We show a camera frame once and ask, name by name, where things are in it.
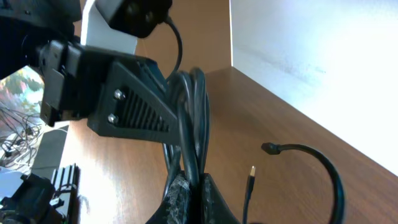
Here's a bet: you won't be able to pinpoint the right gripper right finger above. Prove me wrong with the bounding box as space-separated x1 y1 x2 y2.
201 174 240 224

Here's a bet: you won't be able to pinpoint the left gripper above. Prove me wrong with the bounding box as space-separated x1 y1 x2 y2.
39 40 180 145

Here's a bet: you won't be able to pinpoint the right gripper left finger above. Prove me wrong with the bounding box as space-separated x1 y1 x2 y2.
146 172 195 224

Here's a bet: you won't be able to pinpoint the black USB cable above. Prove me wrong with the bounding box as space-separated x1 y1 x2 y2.
241 142 346 224
161 67 212 200

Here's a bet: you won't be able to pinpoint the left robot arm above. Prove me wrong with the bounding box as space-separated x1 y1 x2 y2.
1 1 180 145

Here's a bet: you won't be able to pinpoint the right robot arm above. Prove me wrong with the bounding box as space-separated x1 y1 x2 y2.
1 172 239 223

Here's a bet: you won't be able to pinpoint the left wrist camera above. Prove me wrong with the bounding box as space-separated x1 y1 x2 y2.
80 0 172 54

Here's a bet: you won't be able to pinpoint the left camera cable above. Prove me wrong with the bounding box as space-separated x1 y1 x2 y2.
163 15 184 82

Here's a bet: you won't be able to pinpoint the tangled cables in background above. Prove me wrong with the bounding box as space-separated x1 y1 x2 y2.
0 99 44 170

